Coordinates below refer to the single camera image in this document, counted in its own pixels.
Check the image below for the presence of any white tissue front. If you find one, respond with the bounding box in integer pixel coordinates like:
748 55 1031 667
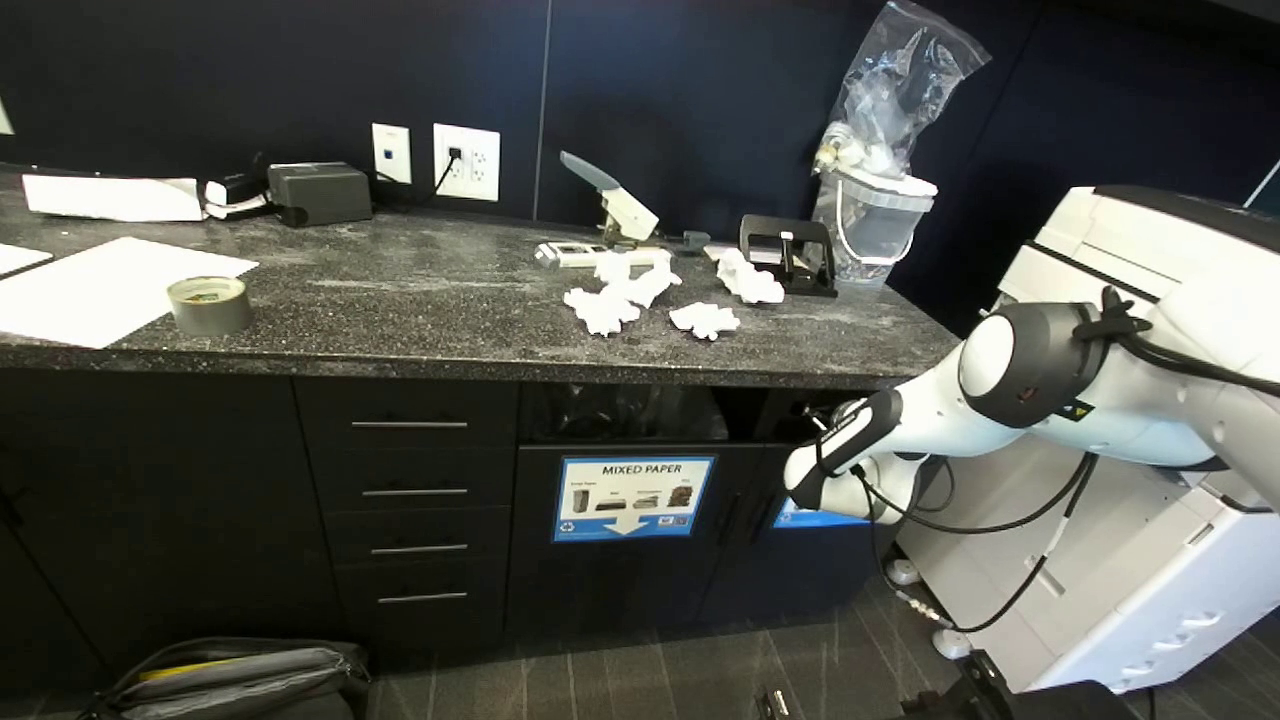
667 303 741 340

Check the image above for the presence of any white tissue tall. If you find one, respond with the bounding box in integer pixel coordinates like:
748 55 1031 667
708 247 784 303

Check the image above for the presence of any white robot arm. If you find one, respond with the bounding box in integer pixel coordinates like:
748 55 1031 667
784 303 1280 523

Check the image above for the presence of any crumpled white tissue left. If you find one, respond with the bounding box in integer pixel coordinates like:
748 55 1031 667
563 289 640 336

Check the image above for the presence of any crumpled white tissue centre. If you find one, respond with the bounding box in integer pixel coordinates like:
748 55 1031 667
596 247 677 308

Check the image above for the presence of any grey white stapler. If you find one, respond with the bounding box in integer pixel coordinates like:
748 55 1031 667
560 153 662 239

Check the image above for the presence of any black hole punch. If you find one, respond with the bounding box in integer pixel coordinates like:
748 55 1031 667
741 212 835 296

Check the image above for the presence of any right mixed paper label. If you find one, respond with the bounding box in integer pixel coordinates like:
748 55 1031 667
773 498 868 532

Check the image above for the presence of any black drawer cabinet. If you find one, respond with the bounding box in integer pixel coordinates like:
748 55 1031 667
297 380 516 657

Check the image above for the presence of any clear plastic bucket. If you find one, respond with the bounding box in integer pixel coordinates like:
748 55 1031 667
812 167 936 289

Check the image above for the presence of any black box device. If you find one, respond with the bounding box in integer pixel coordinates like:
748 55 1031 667
270 165 373 226

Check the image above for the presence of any clear plastic bag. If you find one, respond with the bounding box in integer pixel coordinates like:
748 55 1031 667
812 0 988 176

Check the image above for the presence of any grey tape roll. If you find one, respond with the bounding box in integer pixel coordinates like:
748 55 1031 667
168 275 251 336

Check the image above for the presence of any white office printer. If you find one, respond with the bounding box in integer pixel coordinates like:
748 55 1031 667
893 189 1280 697

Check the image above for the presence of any black bag on floor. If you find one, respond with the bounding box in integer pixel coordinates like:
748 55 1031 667
82 635 373 720

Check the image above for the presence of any white paper sheet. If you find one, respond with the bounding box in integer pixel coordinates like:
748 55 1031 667
0 235 251 349

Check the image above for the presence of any white flat device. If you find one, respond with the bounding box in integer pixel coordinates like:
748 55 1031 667
22 173 265 225

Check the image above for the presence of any white wall outlet plate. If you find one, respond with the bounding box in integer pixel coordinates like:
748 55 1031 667
432 123 502 202

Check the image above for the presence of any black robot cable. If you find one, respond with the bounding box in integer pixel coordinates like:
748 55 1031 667
853 450 1104 635

